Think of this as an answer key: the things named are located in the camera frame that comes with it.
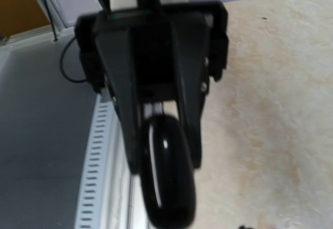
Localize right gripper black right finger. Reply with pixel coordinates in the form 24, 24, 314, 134
172, 22, 208, 168

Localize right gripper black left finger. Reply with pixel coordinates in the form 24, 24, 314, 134
95, 28, 146, 174

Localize glossy black earbud case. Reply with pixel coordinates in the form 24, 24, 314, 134
139, 115, 196, 228

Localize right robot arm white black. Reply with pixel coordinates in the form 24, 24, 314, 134
90, 0, 210, 175

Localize aluminium front rail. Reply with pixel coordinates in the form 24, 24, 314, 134
74, 95, 150, 228

